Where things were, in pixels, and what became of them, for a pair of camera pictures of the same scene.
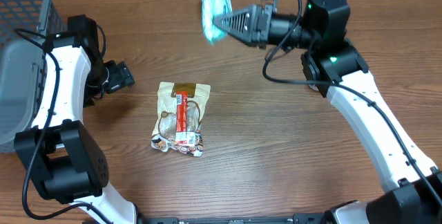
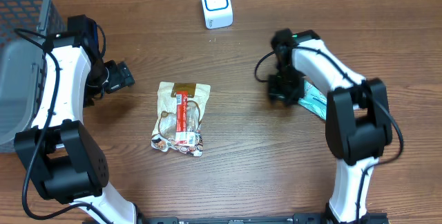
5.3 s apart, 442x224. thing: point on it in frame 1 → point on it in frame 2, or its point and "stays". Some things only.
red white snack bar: (183, 137) stays
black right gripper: (259, 25) → (282, 91)
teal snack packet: (215, 1) → (313, 100)
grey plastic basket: (28, 23) stays
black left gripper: (119, 77) stays
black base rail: (296, 218) stays
